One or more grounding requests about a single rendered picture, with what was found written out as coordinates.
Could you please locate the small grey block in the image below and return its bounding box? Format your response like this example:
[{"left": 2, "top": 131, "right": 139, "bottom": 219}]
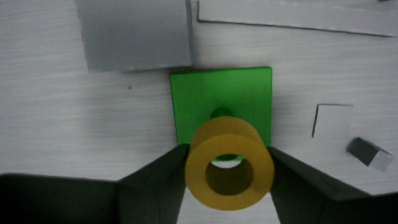
[{"left": 349, "top": 137, "right": 395, "bottom": 174}]

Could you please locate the green square plate with round peg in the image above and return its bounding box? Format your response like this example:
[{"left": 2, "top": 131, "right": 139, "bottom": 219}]
[{"left": 170, "top": 66, "right": 273, "bottom": 147}]

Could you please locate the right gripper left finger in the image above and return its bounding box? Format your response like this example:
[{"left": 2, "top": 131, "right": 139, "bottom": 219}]
[{"left": 0, "top": 143, "right": 190, "bottom": 224}]

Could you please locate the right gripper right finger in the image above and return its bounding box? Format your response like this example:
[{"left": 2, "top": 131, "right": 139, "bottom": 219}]
[{"left": 266, "top": 147, "right": 398, "bottom": 224}]

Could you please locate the yellow round nut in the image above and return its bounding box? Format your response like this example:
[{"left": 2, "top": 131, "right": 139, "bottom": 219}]
[{"left": 185, "top": 116, "right": 275, "bottom": 211}]

